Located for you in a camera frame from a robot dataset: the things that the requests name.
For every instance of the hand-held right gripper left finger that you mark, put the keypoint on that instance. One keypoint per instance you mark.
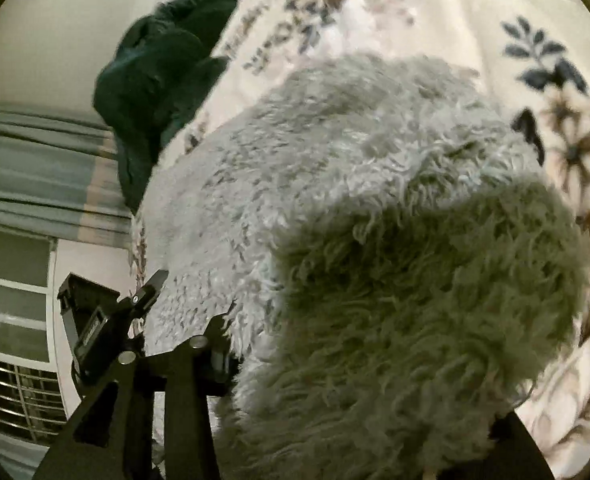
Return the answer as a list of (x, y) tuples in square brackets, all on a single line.
[(175, 410)]

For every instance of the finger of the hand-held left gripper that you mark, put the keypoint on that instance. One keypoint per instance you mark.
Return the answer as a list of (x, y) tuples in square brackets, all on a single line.
[(147, 295)]

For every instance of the dark green duvet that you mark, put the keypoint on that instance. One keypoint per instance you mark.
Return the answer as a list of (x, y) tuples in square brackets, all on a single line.
[(160, 70)]

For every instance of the floral blanket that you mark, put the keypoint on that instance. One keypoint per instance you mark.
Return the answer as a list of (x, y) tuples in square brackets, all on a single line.
[(475, 10)]

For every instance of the grey-green curtain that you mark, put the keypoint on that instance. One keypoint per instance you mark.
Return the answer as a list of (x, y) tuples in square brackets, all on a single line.
[(40, 175)]

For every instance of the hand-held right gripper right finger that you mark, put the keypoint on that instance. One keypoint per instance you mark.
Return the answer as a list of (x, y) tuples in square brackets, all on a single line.
[(505, 455)]

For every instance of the window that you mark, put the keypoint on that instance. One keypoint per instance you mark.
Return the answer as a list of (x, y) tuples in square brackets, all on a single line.
[(10, 320)]

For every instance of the grey fluffy pants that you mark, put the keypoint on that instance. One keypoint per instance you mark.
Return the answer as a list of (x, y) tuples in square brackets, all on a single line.
[(375, 260)]

